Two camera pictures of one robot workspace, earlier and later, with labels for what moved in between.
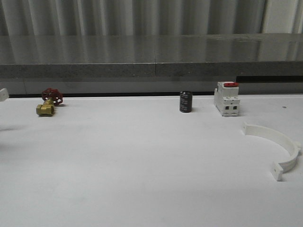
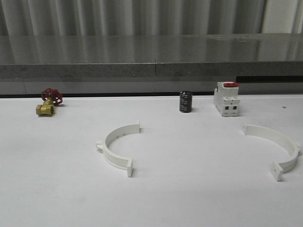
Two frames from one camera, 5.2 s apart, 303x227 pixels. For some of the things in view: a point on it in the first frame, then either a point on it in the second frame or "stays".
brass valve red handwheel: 51,97 stays
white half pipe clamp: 294,147 stays
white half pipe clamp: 4,94 → 122,162
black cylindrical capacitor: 185,101 stays
